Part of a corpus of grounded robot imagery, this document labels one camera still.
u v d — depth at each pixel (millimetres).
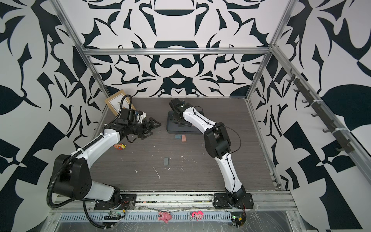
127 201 727
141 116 834
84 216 702
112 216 728
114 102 997
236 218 716
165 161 877
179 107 729
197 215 700
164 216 685
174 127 1014
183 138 966
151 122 760
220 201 743
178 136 965
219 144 580
